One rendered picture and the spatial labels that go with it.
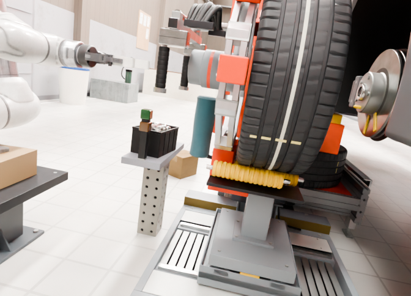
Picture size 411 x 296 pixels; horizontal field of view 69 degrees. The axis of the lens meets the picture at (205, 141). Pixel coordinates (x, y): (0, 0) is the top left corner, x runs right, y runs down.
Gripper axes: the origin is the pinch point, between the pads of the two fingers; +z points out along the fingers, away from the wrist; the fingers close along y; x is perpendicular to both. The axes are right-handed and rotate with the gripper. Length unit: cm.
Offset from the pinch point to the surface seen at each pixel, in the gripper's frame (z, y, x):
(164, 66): 9.0, 1.5, 0.2
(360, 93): 77, -22, 1
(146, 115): -1.3, -15.7, -19.5
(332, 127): 82, -66, -18
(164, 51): 8.7, 1.5, 5.1
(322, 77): 55, 15, 3
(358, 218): 111, -75, -68
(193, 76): 16.3, -11.6, -1.6
